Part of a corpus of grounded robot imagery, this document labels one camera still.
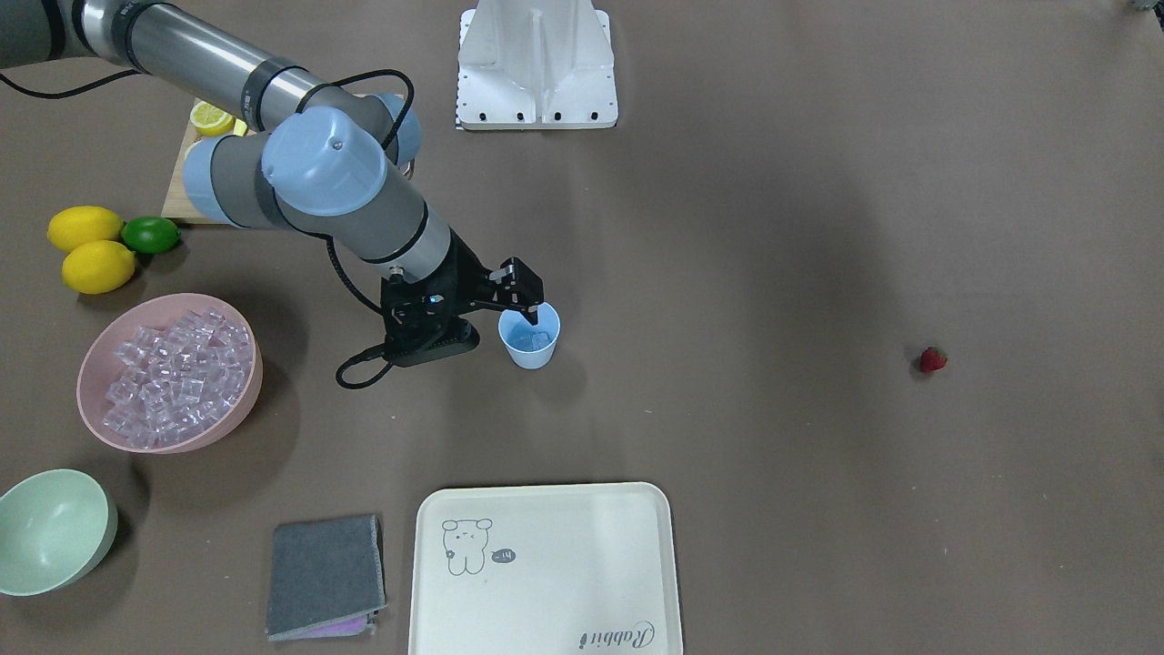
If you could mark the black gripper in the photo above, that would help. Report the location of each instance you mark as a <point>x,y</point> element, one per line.
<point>466,271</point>

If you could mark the ice cube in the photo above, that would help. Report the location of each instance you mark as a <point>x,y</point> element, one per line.
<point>529,341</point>

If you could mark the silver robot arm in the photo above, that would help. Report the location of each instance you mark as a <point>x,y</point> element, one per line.
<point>317,160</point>

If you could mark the light blue cup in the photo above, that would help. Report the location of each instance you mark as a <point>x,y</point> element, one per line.
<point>547,320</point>

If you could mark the clear ice cubes pile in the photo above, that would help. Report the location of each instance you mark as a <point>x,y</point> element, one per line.
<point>174,383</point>

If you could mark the cream serving tray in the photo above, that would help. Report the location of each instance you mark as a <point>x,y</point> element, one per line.
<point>549,569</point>

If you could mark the grey folded cloth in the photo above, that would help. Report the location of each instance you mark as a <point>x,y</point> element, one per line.
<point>326,578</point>

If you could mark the wooden cutting board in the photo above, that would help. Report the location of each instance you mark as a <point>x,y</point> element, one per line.
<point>176,205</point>

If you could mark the lemon half upper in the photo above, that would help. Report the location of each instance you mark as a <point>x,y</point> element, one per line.
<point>209,120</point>

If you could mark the pink bowl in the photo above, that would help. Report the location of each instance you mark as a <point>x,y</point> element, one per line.
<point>98,366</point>

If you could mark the green lime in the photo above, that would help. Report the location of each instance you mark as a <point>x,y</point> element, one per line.
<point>150,235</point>

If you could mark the red strawberry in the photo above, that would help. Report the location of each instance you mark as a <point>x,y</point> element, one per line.
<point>930,360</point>

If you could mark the whole lemon near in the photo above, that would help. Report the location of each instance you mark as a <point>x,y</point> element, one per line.
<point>98,267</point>

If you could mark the whole lemon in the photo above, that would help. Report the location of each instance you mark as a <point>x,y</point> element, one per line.
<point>98,267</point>
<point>76,226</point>

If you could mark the whole lemon far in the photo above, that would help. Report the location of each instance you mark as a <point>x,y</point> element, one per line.
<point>76,226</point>

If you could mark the mint green bowl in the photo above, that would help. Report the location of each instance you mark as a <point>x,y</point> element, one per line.
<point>56,526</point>

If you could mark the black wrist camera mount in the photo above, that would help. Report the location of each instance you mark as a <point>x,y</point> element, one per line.
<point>423,323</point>

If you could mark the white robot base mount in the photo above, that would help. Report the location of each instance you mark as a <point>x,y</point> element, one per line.
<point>535,65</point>

